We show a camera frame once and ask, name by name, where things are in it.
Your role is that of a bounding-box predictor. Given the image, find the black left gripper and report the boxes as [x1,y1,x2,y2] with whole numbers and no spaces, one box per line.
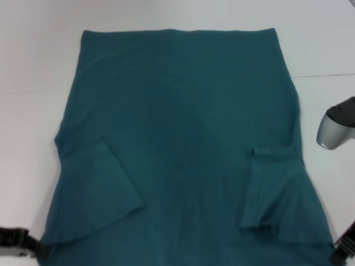
[0,226,48,258]

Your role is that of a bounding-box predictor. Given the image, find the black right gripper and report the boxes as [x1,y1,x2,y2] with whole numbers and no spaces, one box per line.
[328,220,355,258]

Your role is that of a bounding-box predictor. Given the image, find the teal blue t-shirt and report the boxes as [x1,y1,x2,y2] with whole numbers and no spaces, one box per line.
[37,27,335,266]

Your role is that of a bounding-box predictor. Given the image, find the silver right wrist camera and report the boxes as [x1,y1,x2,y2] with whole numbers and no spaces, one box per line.
[316,96,355,151]

